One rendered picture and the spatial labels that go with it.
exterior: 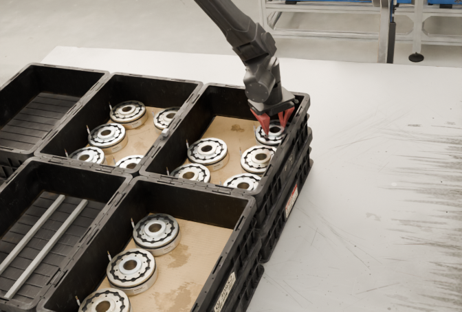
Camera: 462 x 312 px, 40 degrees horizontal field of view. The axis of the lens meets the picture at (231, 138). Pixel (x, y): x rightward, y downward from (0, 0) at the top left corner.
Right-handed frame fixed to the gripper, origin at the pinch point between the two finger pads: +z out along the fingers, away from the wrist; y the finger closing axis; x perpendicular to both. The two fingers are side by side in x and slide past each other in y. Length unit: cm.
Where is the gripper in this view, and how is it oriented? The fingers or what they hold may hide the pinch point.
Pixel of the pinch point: (274, 128)
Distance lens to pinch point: 164.3
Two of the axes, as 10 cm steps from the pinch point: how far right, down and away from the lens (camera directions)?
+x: -4.5, -4.9, 7.5
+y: 8.8, -3.7, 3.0
